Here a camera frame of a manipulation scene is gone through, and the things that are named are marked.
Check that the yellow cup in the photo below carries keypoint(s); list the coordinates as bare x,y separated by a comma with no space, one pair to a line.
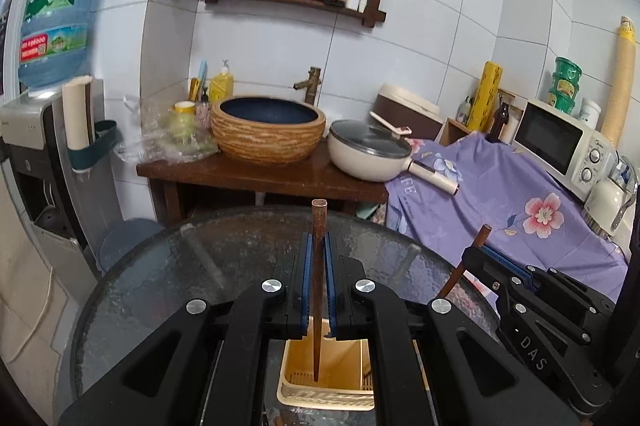
184,111

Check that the cream frying pan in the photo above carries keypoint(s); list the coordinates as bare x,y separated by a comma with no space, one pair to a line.
360,165

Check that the wooden storage box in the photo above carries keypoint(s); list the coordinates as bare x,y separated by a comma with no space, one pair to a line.
452,131

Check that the white pan with glass lid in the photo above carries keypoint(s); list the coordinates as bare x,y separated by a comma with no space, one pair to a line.
367,138

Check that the woven pattern wash basin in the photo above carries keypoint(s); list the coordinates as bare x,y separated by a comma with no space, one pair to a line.
267,140

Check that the small white green bottle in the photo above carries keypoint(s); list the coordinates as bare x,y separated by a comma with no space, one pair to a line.
465,110

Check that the dark wooden washstand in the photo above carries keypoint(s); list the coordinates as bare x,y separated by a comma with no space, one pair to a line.
225,178

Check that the light blue toothbrush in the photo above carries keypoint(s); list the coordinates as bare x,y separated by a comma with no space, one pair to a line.
202,73

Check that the yellow dish soap bottle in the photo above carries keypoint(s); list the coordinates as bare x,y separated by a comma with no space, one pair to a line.
221,85

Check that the yellow wrap roll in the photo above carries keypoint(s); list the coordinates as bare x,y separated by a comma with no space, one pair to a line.
485,95

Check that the white microwave oven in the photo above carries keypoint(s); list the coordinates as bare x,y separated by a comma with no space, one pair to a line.
550,140

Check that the beige rolled mat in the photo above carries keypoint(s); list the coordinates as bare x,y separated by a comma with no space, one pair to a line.
620,85

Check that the brown and white rice cooker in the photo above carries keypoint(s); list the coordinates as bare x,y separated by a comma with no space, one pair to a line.
410,105

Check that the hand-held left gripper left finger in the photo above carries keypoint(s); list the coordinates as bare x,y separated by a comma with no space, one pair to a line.
306,286

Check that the beige plastic utensil holder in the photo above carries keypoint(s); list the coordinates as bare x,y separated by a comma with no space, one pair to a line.
325,398

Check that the green instant noodle cup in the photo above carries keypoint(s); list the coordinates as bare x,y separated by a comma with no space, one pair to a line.
565,88
561,104
569,69

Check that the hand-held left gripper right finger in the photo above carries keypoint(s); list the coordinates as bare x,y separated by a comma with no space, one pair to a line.
331,286

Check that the blue water dispenser bottle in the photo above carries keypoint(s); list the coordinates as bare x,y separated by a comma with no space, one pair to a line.
60,5

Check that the clear plastic bag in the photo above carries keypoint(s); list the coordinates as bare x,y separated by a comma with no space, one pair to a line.
150,140

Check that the small pump bottle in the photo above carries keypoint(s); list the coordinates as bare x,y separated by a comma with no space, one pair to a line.
204,110

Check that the white jar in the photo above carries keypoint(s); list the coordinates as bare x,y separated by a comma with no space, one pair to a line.
590,113

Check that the purple floral cloth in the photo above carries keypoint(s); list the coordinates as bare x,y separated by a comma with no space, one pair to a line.
480,186

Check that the brown wooden chopstick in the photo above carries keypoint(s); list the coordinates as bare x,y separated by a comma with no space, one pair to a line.
484,236
317,226

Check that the white water dispenser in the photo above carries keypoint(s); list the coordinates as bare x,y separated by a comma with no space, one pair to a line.
25,125

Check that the teal plastic wall holder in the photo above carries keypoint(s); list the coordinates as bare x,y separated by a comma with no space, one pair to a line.
95,150

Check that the blue-grey trash bin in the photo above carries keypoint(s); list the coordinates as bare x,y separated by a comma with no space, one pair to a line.
125,241

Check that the white rice paddle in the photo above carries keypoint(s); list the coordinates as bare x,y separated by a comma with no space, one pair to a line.
387,123

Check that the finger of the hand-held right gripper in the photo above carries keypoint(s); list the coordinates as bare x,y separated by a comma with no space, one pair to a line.
510,267
530,346

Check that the brass bamboo-style faucet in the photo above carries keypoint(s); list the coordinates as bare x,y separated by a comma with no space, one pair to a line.
312,88

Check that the brown glass bottle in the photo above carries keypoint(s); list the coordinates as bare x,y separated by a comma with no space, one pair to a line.
498,125

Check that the white electric kettle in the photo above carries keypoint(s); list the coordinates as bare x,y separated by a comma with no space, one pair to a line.
605,201

